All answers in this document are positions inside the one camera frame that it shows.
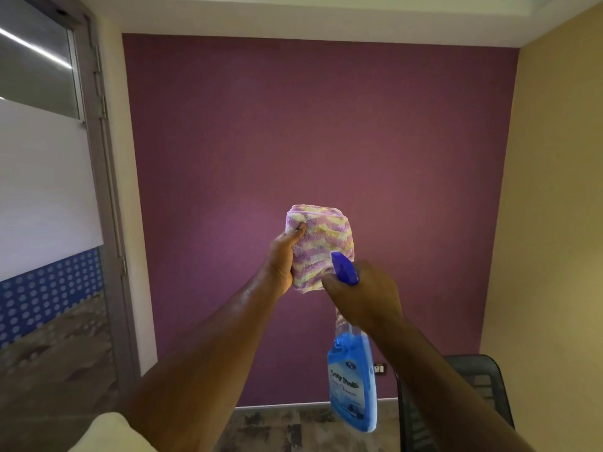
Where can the person's left hand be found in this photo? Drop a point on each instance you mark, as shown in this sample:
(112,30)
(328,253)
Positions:
(280,264)

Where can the person's right hand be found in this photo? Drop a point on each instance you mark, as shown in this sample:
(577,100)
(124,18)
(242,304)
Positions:
(368,296)

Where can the person's left thumb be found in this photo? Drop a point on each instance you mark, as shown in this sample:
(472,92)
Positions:
(293,233)

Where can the person's right fingers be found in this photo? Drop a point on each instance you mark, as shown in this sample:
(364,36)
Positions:
(335,289)

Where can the purple yellow striped cleaning cloth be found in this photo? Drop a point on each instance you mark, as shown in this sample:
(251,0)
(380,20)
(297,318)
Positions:
(322,248)

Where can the blue glass cleaner spray bottle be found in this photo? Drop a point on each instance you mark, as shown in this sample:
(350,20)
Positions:
(352,371)

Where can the person's left forearm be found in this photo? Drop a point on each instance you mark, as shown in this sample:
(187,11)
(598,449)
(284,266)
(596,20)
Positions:
(198,371)

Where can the person's right forearm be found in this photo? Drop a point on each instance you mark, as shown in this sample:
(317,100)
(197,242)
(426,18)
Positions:
(447,395)

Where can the black mesh office chair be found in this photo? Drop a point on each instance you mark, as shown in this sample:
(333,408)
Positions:
(466,395)

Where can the glass door with frosted band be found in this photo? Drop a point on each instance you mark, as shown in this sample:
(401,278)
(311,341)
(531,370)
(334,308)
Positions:
(45,192)

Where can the person's pale yellow sleeve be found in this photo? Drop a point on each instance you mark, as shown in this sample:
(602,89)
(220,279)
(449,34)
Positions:
(113,434)

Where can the grey metal door frame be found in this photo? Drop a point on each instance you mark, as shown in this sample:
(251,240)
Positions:
(110,202)

